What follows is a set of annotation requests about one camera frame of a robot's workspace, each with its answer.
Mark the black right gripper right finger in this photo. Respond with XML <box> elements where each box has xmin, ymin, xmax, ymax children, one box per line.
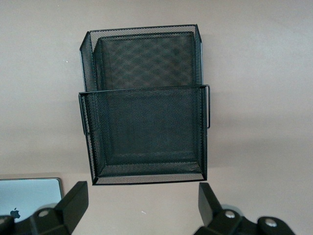
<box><xmin>195</xmin><ymin>183</ymin><xmax>296</xmax><ymax>235</ymax></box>

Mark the silver laptop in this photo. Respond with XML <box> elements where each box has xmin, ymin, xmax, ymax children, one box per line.
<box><xmin>0</xmin><ymin>178</ymin><xmax>62</xmax><ymax>222</ymax></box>

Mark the black mesh two-tier organizer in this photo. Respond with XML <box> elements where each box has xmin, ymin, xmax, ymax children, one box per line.
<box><xmin>78</xmin><ymin>23</ymin><xmax>210</xmax><ymax>186</ymax></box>

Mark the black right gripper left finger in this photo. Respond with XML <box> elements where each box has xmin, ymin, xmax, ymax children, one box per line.
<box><xmin>0</xmin><ymin>181</ymin><xmax>89</xmax><ymax>235</ymax></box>

